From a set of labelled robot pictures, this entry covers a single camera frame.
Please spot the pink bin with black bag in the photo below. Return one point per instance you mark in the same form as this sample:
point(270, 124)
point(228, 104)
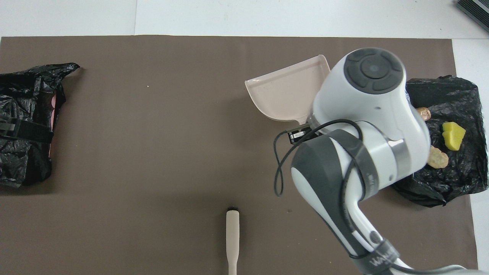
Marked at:
point(23, 95)

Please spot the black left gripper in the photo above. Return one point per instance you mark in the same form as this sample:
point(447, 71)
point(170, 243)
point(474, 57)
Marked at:
point(5, 129)

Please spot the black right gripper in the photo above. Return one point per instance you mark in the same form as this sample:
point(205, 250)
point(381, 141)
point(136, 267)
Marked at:
point(310, 131)

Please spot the brown bread nugget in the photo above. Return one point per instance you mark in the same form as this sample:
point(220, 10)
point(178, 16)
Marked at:
point(424, 114)

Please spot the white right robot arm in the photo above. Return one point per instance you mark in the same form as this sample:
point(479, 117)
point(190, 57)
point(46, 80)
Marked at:
point(366, 99)

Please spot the beige brush black bristles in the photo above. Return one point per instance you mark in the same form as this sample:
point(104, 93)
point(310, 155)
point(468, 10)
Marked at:
point(232, 233)

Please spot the beige plastic dustpan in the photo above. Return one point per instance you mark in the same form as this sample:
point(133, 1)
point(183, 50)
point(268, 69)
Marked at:
point(290, 91)

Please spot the bin fully wrapped black bag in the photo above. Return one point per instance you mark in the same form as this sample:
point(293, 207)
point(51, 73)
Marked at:
point(458, 179)

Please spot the yellow cheese wedge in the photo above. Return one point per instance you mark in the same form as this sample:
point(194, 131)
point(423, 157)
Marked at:
point(454, 135)

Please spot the pale crusty bread piece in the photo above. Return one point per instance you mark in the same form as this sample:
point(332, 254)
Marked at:
point(438, 158)

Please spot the dark grey ribbed device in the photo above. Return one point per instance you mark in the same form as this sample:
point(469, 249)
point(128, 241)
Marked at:
point(475, 11)

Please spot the brown table mat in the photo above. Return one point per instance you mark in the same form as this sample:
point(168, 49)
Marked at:
point(153, 95)

